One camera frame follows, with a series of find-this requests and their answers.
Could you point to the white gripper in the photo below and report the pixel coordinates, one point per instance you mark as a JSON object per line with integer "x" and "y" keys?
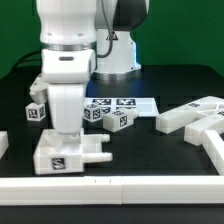
{"x": 62, "y": 83}

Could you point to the small white tagged block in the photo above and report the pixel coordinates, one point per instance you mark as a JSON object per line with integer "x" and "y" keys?
{"x": 35, "y": 112}

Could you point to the white chair seat frame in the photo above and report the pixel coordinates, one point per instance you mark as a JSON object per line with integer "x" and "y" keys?
{"x": 56, "y": 153}

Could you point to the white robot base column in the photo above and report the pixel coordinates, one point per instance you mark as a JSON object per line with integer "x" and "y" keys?
{"x": 121, "y": 63}

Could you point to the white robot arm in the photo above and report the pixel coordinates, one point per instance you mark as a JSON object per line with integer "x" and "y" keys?
{"x": 81, "y": 39}

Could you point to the white chair back assembly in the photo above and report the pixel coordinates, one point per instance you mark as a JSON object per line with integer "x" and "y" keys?
{"x": 195, "y": 117}

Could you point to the white tagged cube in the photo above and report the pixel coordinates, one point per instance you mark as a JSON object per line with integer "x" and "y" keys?
{"x": 92, "y": 113}

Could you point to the white sheet with tags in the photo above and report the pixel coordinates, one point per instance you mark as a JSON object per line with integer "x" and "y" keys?
{"x": 146, "y": 106}

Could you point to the white part at left edge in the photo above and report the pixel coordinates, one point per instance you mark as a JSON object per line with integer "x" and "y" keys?
{"x": 3, "y": 143}

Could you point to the white front barrier rail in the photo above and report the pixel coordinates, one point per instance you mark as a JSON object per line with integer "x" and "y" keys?
{"x": 112, "y": 190}

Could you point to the white barrier rail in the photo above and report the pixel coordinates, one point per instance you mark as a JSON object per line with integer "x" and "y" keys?
{"x": 214, "y": 146}
{"x": 112, "y": 190}

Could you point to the white right barrier rail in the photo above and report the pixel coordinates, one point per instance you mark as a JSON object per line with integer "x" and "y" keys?
{"x": 214, "y": 146}

